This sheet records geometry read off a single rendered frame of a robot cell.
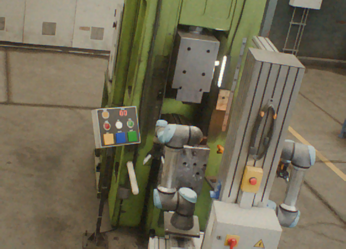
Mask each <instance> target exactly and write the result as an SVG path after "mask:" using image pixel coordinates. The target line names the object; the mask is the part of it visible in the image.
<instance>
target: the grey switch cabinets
mask: <svg viewBox="0 0 346 249"><path fill-rule="evenodd" d="M117 3H124V0H0V46H8V47H15V48H28V49H41V50H48V51H62V52H70V53H82V54H95V55H103V56H108V55H110V53H111V45H112V37H113V32H114V28H113V27H112V26H113V23H114V22H115V18H116V17H115V16H114V13H115V9H117Z"/></svg>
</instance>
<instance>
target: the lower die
mask: <svg viewBox="0 0 346 249"><path fill-rule="evenodd" d="M174 114H178V113H172V114H169V113H166V117H167V120H168V122H169V124H175V125H178V123H177V121H176V118H175V115H174ZM178 116H179V119H180V121H181V123H182V125H186V126H189V125H188V123H187V121H186V119H185V120H184V118H185V117H184V115H183V114H178ZM185 121H186V122H185ZM186 123H187V124H186ZM169 124H168V125H169Z"/></svg>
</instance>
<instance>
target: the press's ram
mask: <svg viewBox="0 0 346 249"><path fill-rule="evenodd" d="M184 29H185V25H177V30H176V34H175V43H174V50H173V53H172V60H171V66H170V69H169V76H168V82H169V84H170V86H171V88H173V89H179V87H180V88H181V89H184V90H195V91H199V90H201V91H205V92H209V89H210V86H211V81H212V77H213V72H214V67H215V65H219V61H217V60H216V59H217V54H218V50H219V45H220V42H219V40H217V39H216V38H215V37H214V36H213V35H212V34H211V33H210V31H209V30H208V29H207V28H203V33H201V34H197V33H190V32H187V31H185V30H184Z"/></svg>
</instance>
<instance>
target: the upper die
mask: <svg viewBox="0 0 346 249"><path fill-rule="evenodd" d="M167 84H168V85H169V88H170V89H171V91H172V93H173V95H174V98H175V100H176V101H186V102H193V103H200V102H201V97H202V93H203V92H202V91H201V90H199V91H195V90H184V89H181V88H180V87H179V89H173V88H171V86H170V84H169V82H168V81H167Z"/></svg>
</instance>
